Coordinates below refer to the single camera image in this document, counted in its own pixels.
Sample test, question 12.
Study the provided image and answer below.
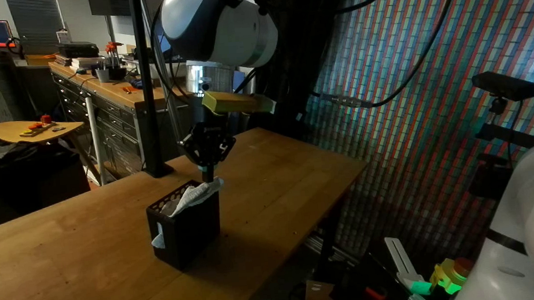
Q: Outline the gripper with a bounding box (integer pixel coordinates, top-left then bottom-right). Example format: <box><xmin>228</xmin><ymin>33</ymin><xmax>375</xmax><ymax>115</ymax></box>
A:
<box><xmin>176</xmin><ymin>118</ymin><xmax>240</xmax><ymax>185</ymax></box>

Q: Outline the white towel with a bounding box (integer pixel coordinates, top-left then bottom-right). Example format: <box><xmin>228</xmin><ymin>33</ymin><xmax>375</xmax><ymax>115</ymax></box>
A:
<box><xmin>147</xmin><ymin>176</ymin><xmax>230</xmax><ymax>251</ymax></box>

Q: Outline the black basket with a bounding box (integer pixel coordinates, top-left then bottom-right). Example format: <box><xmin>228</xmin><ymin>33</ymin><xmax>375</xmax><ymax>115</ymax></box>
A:
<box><xmin>144</xmin><ymin>177</ymin><xmax>226</xmax><ymax>273</ymax></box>

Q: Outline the black pole stand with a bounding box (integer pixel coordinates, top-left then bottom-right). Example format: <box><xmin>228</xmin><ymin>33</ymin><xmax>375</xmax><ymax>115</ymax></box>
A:
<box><xmin>128</xmin><ymin>0</ymin><xmax>175</xmax><ymax>180</ymax></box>

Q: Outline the wooden workbench with drawers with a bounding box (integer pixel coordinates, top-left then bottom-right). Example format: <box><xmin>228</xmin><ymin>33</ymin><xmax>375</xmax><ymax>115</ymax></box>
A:
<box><xmin>48</xmin><ymin>51</ymin><xmax>195</xmax><ymax>184</ymax></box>

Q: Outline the white pole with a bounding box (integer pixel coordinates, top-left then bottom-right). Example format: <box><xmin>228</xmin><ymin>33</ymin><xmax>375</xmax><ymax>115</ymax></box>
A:
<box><xmin>84</xmin><ymin>95</ymin><xmax>109</xmax><ymax>188</ymax></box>

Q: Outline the black box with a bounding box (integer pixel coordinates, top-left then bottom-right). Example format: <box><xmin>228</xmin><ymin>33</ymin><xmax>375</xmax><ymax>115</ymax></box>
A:
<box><xmin>57</xmin><ymin>39</ymin><xmax>101</xmax><ymax>61</ymax></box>

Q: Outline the black bag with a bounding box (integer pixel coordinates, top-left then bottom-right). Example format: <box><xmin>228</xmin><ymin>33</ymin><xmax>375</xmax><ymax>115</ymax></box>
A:
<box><xmin>0</xmin><ymin>137</ymin><xmax>93</xmax><ymax>215</ymax></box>

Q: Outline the brown cardboard box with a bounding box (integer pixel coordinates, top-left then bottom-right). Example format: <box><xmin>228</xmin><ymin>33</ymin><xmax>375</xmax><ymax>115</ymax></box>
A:
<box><xmin>303</xmin><ymin>278</ymin><xmax>337</xmax><ymax>300</ymax></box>

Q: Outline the round wooden table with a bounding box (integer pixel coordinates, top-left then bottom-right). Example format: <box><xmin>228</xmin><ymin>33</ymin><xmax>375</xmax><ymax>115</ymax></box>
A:
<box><xmin>0</xmin><ymin>115</ymin><xmax>86</xmax><ymax>149</ymax></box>

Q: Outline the window blind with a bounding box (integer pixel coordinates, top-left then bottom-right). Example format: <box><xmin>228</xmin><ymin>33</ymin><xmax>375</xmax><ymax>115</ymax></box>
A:
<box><xmin>6</xmin><ymin>0</ymin><xmax>67</xmax><ymax>57</ymax></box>

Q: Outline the orange handled tool set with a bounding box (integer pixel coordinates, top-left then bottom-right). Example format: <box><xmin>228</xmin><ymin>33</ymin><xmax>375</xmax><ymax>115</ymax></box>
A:
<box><xmin>104</xmin><ymin>41</ymin><xmax>126</xmax><ymax>68</ymax></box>

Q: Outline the white plastic bracket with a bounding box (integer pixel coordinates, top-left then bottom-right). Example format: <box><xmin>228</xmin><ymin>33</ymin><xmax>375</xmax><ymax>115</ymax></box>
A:
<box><xmin>383</xmin><ymin>234</ymin><xmax>425</xmax><ymax>294</ymax></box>

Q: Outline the camera on mount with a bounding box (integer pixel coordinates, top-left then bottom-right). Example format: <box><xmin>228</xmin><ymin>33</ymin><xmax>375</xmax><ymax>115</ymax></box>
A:
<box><xmin>459</xmin><ymin>68</ymin><xmax>534</xmax><ymax>202</ymax></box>

